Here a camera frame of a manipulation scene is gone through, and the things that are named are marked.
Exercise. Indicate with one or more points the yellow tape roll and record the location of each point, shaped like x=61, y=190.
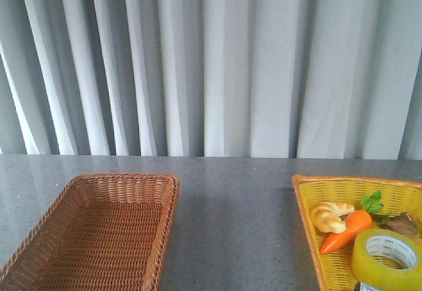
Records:
x=386, y=260

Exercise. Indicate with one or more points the grey pleated curtain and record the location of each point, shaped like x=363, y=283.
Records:
x=221, y=78

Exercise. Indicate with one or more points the toy croissant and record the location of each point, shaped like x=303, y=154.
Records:
x=327, y=216

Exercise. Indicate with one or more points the brown wicker basket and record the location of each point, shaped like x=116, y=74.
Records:
x=102, y=232

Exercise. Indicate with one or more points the yellow wicker basket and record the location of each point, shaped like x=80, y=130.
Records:
x=333, y=271

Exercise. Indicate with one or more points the toy orange carrot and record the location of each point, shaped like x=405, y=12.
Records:
x=356, y=222

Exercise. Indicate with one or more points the brown ginger root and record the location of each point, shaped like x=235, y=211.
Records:
x=402, y=224

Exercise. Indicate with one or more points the dark grey packet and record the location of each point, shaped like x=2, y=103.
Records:
x=361, y=286

